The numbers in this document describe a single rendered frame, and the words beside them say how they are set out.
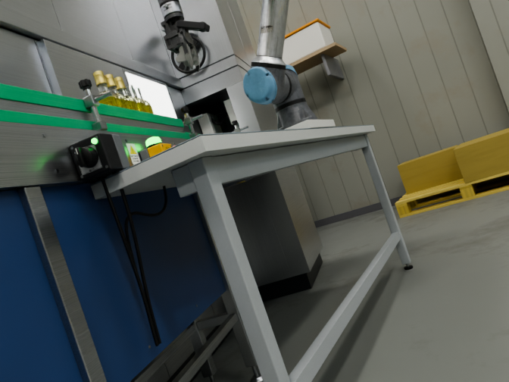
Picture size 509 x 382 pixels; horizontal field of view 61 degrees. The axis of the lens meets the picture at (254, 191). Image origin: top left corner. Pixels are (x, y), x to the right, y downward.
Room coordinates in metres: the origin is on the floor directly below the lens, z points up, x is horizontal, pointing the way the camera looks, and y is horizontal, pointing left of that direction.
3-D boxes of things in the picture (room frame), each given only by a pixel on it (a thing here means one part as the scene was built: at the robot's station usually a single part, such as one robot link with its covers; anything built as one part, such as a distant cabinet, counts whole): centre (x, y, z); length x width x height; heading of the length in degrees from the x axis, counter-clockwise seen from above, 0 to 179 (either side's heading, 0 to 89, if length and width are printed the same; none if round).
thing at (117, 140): (0.94, 0.29, 0.79); 0.08 x 0.08 x 0.08; 75
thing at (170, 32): (1.59, 0.08, 1.27); 0.09 x 0.08 x 0.12; 73
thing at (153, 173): (1.88, 0.36, 0.73); 1.58 x 1.52 x 0.04; 152
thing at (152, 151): (1.21, 0.22, 0.79); 0.07 x 0.07 x 0.07; 75
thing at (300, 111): (1.56, -0.23, 0.83); 0.15 x 0.15 x 0.10
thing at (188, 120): (1.64, 0.17, 0.95); 0.17 x 0.03 x 0.12; 75
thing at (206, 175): (1.55, -0.24, 0.36); 1.51 x 0.09 x 0.71; 152
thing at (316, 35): (4.50, -1.01, 1.90); 0.51 x 0.42 x 0.29; 62
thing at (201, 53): (2.47, 0.10, 1.49); 0.21 x 0.05 x 0.21; 75
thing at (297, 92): (1.56, -0.22, 0.94); 0.13 x 0.12 x 0.14; 148
